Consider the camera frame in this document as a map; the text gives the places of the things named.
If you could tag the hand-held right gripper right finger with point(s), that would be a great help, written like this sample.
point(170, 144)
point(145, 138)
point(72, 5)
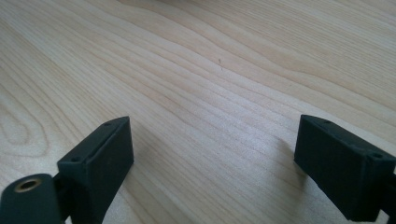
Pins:
point(342, 168)

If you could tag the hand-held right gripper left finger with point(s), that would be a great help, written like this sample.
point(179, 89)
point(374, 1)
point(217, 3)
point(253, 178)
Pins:
point(96, 168)

